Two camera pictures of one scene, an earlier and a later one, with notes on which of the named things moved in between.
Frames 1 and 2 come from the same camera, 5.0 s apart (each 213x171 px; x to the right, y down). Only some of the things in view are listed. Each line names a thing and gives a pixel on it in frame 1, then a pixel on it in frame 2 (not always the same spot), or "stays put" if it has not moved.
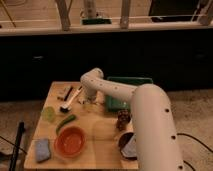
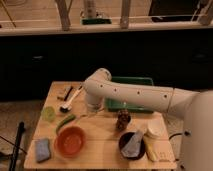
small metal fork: (82, 101) -> (96, 115)
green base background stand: (90, 15) stays put
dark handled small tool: (67, 95) stays put
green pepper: (66, 120) stays put
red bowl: (69, 142) stays put
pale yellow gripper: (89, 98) -> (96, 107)
